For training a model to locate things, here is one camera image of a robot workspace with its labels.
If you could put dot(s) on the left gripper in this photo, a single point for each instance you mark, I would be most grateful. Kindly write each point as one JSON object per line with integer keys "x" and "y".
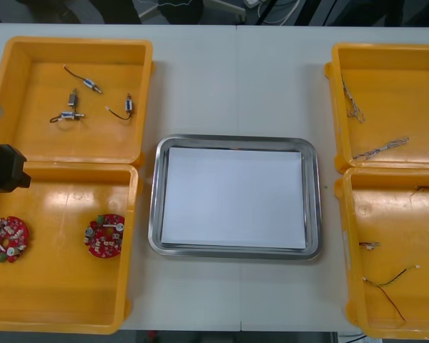
{"x": 3, "y": 168}

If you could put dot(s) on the round red circuit board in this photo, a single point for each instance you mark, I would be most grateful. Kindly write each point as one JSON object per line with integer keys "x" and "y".
{"x": 105, "y": 237}
{"x": 9, "y": 239}

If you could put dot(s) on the small metal solenoid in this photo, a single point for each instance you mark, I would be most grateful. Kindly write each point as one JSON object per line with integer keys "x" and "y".
{"x": 129, "y": 104}
{"x": 73, "y": 100}
{"x": 68, "y": 115}
{"x": 88, "y": 83}

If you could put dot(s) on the yellow-orange plastic bin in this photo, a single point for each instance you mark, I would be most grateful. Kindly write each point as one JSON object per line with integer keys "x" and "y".
{"x": 397, "y": 89}
{"x": 397, "y": 214}
{"x": 93, "y": 143}
{"x": 57, "y": 293}

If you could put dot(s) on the steel tray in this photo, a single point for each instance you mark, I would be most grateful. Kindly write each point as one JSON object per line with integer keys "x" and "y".
{"x": 155, "y": 200}

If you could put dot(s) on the white sheet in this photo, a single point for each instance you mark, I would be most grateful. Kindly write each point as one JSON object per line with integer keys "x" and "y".
{"x": 232, "y": 196}

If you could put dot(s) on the grey chair base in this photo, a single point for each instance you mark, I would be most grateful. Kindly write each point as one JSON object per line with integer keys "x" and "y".
{"x": 232, "y": 10}

